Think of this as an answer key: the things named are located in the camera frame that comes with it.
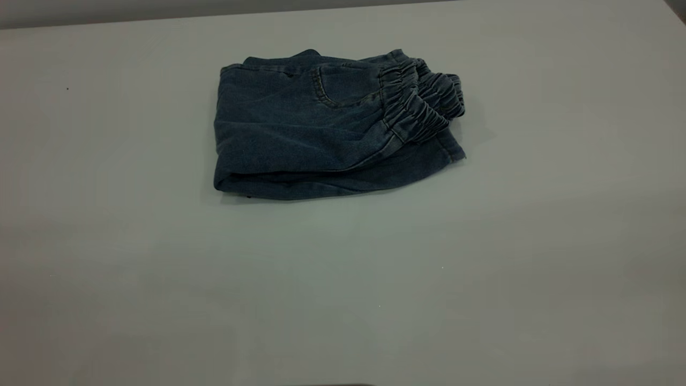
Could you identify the blue denim jeans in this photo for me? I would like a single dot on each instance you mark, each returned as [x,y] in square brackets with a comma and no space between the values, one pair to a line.
[300,128]

